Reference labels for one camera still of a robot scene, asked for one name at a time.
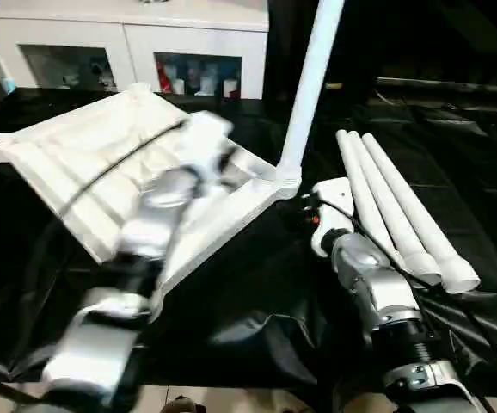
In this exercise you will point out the white plastic table leg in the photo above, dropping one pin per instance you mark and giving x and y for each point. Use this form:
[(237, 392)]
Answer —
[(429, 232), (365, 194), (395, 215), (309, 86)]

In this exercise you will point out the white table top frame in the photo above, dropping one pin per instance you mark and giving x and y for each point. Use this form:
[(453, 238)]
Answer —
[(76, 163)]

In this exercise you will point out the black work mat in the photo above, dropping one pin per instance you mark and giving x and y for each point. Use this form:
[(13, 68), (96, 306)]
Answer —
[(257, 318)]

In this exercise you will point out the small yellow label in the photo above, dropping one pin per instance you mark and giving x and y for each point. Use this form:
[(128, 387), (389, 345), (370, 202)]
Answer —
[(334, 86)]

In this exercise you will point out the white glass-door cabinet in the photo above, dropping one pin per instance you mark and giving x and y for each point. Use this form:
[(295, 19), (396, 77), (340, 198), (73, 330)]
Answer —
[(119, 34)]

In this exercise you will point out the black metal rail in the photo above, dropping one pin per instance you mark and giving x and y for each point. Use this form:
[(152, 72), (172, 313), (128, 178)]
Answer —
[(450, 88)]

